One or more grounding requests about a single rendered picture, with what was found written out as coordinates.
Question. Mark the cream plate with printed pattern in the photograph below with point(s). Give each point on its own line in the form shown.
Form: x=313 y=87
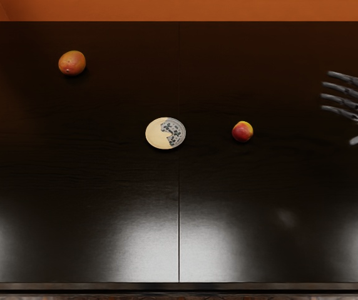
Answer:
x=163 y=133

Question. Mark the red yellow peach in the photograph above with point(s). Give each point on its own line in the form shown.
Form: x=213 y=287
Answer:
x=242 y=131

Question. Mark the orange mango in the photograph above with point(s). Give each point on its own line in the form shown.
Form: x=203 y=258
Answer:
x=72 y=62

